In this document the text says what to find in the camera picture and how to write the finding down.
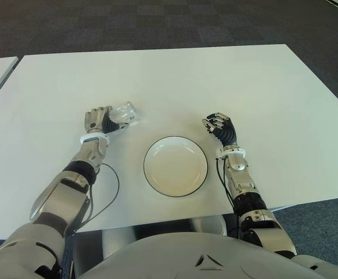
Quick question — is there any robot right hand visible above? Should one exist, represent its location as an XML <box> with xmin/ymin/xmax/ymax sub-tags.
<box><xmin>201</xmin><ymin>111</ymin><xmax>240</xmax><ymax>149</ymax></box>

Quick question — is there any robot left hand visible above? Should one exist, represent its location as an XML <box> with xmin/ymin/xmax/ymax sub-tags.
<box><xmin>84</xmin><ymin>106</ymin><xmax>130</xmax><ymax>137</ymax></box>

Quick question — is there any clear plastic water bottle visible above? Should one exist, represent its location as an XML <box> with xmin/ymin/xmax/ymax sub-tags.
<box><xmin>109</xmin><ymin>100</ymin><xmax>141</xmax><ymax>127</ymax></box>

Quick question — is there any white plate with black rim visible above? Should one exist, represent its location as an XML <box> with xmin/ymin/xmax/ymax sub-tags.
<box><xmin>143</xmin><ymin>135</ymin><xmax>210</xmax><ymax>199</ymax></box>

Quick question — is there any grey robot torso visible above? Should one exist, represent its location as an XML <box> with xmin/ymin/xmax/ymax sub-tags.
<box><xmin>75</xmin><ymin>224</ymin><xmax>337</xmax><ymax>279</ymax></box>

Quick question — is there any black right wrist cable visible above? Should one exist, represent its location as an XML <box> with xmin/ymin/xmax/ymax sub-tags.
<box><xmin>214</xmin><ymin>156</ymin><xmax>243</xmax><ymax>241</ymax></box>

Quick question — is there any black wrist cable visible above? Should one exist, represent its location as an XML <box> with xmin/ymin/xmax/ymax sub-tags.
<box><xmin>214</xmin><ymin>156</ymin><xmax>243</xmax><ymax>241</ymax></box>
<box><xmin>71</xmin><ymin>162</ymin><xmax>121</xmax><ymax>235</ymax></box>

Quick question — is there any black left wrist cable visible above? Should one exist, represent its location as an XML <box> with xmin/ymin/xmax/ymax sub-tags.
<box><xmin>71</xmin><ymin>162</ymin><xmax>121</xmax><ymax>235</ymax></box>

